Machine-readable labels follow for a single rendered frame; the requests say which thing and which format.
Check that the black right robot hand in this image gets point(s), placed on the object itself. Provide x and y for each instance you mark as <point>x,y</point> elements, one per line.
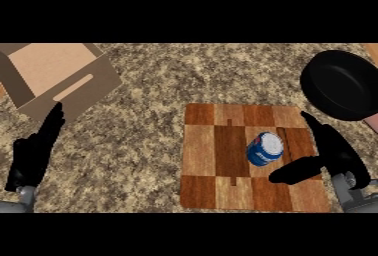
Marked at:
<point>333,150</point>

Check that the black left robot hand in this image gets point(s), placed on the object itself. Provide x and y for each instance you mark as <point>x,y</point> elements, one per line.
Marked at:
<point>36,150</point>

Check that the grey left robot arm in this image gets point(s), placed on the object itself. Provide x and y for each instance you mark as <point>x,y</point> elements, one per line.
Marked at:
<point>22,200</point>

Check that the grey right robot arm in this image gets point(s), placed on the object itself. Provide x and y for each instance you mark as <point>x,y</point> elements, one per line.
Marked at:
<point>352,195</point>

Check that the blue and white can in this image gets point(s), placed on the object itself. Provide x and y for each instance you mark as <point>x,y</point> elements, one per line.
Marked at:
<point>264,148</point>

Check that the black pot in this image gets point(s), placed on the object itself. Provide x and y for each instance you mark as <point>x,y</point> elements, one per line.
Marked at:
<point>341,85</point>

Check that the checkered wooden cutting board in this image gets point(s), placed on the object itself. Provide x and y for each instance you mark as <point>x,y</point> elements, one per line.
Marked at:
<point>230,156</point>

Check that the open wooden drawer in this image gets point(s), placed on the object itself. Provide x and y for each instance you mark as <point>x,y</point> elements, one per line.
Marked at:
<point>53,78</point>

